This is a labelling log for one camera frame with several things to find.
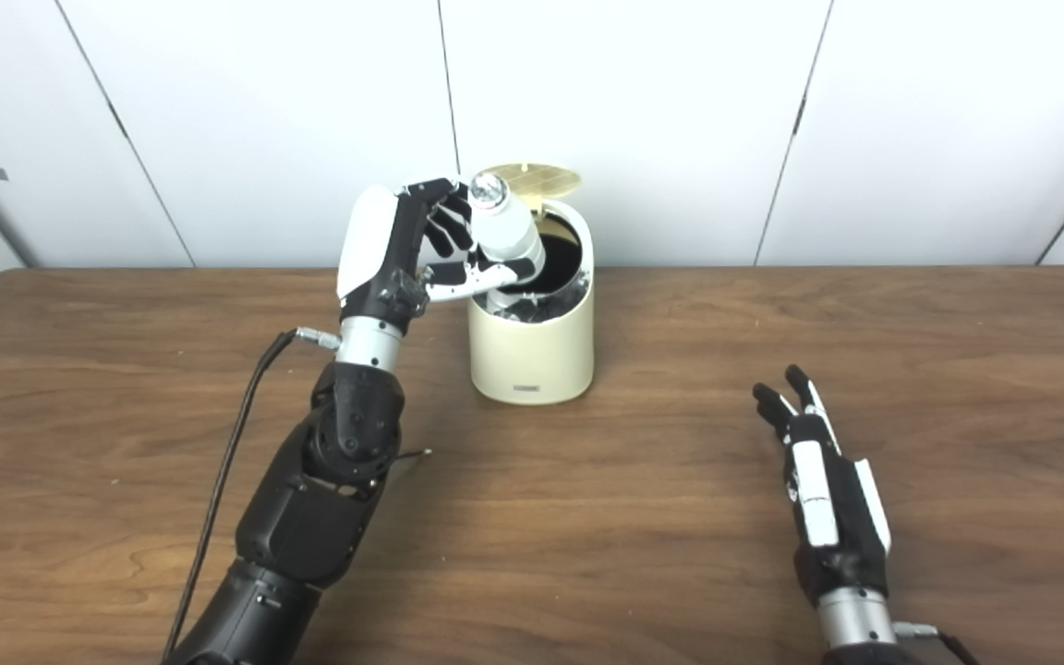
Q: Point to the cream-colored bin body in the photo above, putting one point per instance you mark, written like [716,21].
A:
[532,356]

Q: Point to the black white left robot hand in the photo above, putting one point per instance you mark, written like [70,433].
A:
[370,249]

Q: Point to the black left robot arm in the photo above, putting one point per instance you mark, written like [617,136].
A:
[310,526]

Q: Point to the cream round bin lid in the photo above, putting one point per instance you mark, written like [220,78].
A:
[541,177]

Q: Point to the small white plastic bottle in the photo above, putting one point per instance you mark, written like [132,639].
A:
[506,231]

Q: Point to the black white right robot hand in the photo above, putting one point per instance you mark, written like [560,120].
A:
[818,508]

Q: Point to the black bin liner bag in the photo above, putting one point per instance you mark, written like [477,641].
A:
[562,263]

